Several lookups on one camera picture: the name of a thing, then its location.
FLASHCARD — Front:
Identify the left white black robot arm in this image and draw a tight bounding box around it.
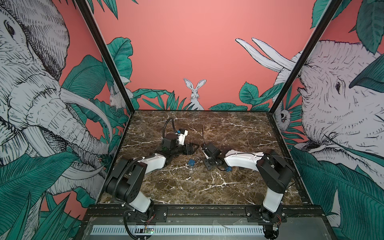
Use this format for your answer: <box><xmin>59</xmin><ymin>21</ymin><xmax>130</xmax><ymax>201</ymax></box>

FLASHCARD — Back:
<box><xmin>103</xmin><ymin>133</ymin><xmax>200</xmax><ymax>214</ymax></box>

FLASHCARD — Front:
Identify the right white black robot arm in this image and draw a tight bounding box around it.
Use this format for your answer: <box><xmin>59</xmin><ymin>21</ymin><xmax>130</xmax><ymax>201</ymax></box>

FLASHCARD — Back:
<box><xmin>202</xmin><ymin>143</ymin><xmax>294</xmax><ymax>223</ymax></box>

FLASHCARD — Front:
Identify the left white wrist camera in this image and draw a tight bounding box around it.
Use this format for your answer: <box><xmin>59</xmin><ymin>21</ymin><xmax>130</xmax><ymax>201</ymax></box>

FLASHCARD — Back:
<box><xmin>177</xmin><ymin>129</ymin><xmax>188</xmax><ymax>146</ymax></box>

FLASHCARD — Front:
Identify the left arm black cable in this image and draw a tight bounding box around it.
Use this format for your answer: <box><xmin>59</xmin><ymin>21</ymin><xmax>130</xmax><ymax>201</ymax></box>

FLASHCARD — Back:
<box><xmin>161</xmin><ymin>117</ymin><xmax>178</xmax><ymax>139</ymax></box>

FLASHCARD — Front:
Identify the black front mounting rail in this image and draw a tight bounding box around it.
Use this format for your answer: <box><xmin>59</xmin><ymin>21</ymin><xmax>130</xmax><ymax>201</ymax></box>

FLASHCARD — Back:
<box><xmin>83</xmin><ymin>204</ymin><xmax>326</xmax><ymax>224</ymax></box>

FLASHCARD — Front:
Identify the white slotted cable duct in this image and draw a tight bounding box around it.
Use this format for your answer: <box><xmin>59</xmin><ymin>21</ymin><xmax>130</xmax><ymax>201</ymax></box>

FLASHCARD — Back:
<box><xmin>91</xmin><ymin>225</ymin><xmax>264</xmax><ymax>236</ymax></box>

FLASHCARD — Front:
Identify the left black frame post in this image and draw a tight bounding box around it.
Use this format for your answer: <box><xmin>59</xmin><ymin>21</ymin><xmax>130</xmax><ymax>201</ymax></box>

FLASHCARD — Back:
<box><xmin>76</xmin><ymin>0</ymin><xmax>135</xmax><ymax>115</ymax></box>

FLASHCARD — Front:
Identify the black frame post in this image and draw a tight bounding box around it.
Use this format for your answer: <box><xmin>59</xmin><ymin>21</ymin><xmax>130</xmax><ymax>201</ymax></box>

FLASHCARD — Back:
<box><xmin>269</xmin><ymin>0</ymin><xmax>342</xmax><ymax>114</ymax></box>
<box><xmin>76</xmin><ymin>0</ymin><xmax>135</xmax><ymax>115</ymax></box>

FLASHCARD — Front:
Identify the right black frame post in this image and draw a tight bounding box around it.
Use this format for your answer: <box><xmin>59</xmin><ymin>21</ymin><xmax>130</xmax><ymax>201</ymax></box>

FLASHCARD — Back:
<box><xmin>269</xmin><ymin>0</ymin><xmax>342</xmax><ymax>114</ymax></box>

